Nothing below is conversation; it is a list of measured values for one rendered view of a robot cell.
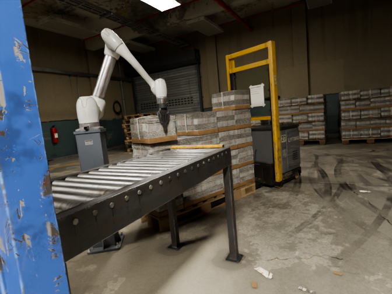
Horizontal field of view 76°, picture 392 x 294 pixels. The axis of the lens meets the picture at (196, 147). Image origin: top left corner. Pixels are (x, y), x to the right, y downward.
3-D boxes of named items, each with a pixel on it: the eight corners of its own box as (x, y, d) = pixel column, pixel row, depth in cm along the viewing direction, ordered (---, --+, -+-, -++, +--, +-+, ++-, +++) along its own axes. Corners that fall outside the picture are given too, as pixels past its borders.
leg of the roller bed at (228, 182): (231, 255, 184) (224, 164, 176) (239, 256, 181) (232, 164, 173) (228, 259, 179) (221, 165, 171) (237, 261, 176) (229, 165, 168)
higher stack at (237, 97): (219, 192, 332) (210, 94, 317) (233, 186, 352) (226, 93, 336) (241, 198, 303) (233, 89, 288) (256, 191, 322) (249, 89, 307)
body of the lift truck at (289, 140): (242, 179, 388) (238, 128, 378) (262, 171, 423) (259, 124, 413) (283, 185, 335) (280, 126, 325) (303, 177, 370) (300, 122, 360)
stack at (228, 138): (140, 222, 259) (130, 142, 249) (219, 192, 333) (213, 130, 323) (160, 233, 229) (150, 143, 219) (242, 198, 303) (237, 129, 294)
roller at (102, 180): (73, 185, 124) (71, 175, 123) (147, 191, 101) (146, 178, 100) (63, 188, 119) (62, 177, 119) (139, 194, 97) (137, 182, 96)
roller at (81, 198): (31, 198, 107) (30, 186, 106) (109, 208, 84) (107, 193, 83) (18, 202, 102) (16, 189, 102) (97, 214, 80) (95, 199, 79)
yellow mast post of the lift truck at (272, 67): (272, 181, 329) (264, 42, 308) (276, 179, 335) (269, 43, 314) (279, 181, 323) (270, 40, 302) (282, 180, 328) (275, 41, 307)
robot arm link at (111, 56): (77, 117, 213) (84, 118, 234) (97, 123, 216) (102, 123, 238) (105, 30, 210) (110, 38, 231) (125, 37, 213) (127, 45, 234)
